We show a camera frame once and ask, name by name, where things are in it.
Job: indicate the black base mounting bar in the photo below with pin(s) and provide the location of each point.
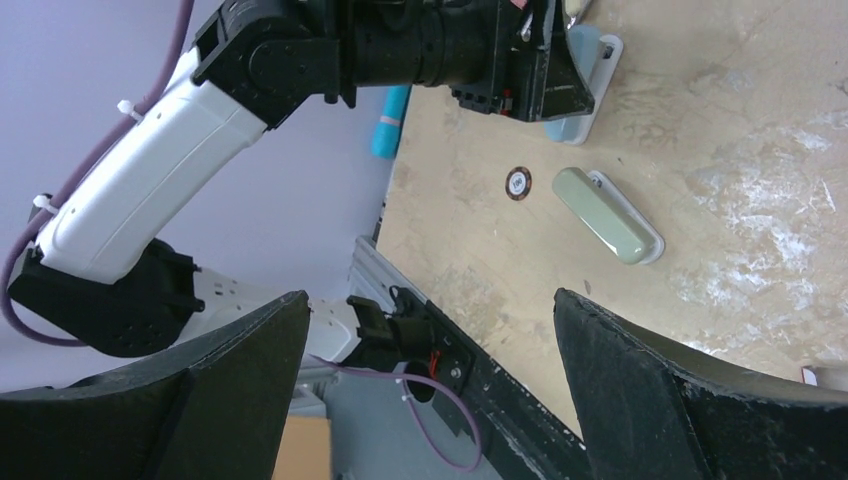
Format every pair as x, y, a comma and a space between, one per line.
470, 391

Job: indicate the green stapler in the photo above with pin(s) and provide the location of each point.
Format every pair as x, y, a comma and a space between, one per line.
609, 214

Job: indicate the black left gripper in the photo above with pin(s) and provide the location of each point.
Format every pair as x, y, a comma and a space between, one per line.
522, 64

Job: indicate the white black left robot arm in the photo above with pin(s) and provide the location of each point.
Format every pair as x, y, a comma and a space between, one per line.
89, 270

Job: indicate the blue handheld massager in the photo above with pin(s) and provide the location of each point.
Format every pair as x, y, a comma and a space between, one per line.
386, 137

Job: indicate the red white staple box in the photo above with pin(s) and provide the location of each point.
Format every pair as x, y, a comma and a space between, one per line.
833, 377

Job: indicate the brown poker chip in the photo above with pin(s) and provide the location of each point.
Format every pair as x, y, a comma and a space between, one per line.
518, 183

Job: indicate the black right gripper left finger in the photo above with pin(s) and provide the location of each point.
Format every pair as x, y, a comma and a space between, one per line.
213, 407

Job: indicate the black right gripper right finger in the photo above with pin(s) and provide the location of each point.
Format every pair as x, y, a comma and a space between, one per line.
650, 407

